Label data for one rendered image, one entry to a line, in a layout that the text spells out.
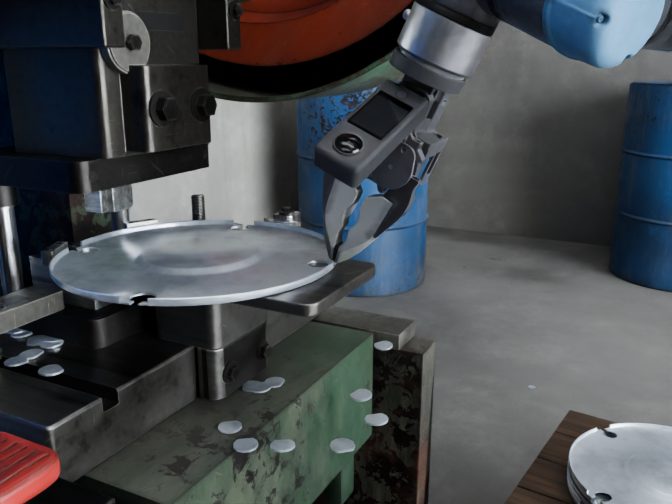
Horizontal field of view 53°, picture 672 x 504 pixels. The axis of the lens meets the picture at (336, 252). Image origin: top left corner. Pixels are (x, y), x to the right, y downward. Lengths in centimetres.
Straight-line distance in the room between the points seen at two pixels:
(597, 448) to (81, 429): 83
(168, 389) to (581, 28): 47
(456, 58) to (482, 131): 339
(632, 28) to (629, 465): 76
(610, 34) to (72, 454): 52
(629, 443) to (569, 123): 283
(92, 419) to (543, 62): 351
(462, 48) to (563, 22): 11
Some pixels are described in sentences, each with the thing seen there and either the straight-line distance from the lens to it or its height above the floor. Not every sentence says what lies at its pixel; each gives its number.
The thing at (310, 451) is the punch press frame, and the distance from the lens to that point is 77.
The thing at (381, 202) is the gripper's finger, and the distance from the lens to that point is 64.
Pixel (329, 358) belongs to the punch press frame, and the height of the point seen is 64.
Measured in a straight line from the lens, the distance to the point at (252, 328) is 73.
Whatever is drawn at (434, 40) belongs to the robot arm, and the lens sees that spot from 60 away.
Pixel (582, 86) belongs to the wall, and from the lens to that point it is 388.
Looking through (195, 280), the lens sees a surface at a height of 78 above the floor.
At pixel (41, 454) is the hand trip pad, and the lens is 44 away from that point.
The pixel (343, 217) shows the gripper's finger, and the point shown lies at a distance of 66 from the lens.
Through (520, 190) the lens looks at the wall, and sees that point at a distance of 399.
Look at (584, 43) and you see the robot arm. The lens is 53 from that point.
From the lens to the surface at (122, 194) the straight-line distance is 77.
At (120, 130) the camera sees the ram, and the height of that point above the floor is 92.
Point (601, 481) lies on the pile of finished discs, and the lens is 112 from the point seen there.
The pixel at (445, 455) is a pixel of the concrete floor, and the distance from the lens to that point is 184.
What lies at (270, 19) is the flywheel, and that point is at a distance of 105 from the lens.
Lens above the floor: 98
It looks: 16 degrees down
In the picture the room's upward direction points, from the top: straight up
